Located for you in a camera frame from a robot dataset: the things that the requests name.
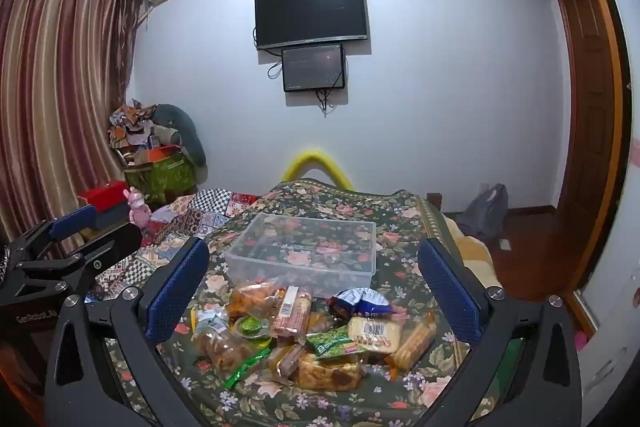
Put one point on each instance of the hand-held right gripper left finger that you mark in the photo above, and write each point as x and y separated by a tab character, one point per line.
175	294

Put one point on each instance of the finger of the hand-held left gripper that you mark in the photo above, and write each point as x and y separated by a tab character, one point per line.
115	242
72	219

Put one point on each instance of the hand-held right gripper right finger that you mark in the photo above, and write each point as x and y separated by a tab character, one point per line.
450	294

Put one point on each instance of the golden biscuit packet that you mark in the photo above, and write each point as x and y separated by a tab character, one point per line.
412	347

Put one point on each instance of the clear plastic container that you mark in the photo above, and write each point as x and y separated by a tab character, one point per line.
235	257

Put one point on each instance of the pink striped cracker packet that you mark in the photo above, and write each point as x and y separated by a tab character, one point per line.
292	312

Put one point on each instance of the red box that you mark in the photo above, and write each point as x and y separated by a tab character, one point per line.
102	194

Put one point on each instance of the pink plush toy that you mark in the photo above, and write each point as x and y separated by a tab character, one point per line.
136	207

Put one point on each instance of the yellow blanket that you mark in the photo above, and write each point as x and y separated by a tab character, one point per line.
475	252

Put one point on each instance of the clear cookie packet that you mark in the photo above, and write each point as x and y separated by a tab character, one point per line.
222	347

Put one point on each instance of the white paper slip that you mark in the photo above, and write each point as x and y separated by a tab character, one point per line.
505	244

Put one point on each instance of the orange chips packet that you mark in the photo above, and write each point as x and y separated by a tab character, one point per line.
250	299

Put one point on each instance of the green jelly cup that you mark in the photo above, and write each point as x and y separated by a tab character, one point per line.
250	327

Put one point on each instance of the blue snack packet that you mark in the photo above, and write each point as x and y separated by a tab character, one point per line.
367	304

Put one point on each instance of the pale yellow snack packet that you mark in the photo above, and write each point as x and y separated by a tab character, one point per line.
375	337

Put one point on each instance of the patchwork quilt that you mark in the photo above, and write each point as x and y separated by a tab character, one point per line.
200	212

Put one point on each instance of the grey backpack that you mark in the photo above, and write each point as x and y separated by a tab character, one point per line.
482	212

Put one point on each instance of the orange box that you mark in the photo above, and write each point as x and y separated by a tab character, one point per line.
160	153

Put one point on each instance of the green candy stick packet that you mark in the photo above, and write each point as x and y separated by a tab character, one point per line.
245	367

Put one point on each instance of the pile of patterned cloth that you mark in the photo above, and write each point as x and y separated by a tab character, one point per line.
130	122

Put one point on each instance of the small orange wrapped snack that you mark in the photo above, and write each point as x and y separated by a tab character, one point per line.
285	357

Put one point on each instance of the green snack packet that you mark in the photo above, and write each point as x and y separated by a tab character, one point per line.
332	342

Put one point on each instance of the grey plush pillow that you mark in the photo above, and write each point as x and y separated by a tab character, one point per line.
185	127

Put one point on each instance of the striped brown curtain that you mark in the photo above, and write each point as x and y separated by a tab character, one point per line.
60	82

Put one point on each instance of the brown yellow cake packet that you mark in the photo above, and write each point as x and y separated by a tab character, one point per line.
325	374

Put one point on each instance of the floral blanket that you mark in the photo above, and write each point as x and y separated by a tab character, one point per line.
320	207

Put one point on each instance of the yellow foam tube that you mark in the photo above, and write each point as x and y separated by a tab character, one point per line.
312	155

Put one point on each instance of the brown wooden door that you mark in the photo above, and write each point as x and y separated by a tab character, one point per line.
585	132

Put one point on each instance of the small black monitor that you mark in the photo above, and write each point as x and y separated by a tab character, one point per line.
312	67

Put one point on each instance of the large black television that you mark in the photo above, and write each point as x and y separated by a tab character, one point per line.
310	14

